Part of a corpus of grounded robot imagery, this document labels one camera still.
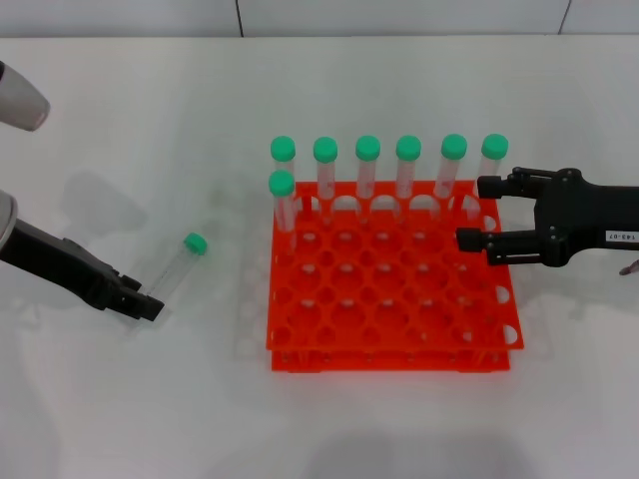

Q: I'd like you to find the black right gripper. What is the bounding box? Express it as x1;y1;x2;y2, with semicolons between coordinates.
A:
455;168;639;269

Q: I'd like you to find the clear test tube green cap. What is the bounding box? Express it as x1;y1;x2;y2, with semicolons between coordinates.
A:
270;135;300;201
433;133;468;219
141;232;209;296
395;135;422;221
354;135;382;224
268;170;299;255
468;133;510;216
313;136;339;226

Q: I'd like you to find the orange test tube rack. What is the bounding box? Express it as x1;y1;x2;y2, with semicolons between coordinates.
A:
264;180;526;374

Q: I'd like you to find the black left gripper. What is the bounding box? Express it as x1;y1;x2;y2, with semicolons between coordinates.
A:
4;218;167;323

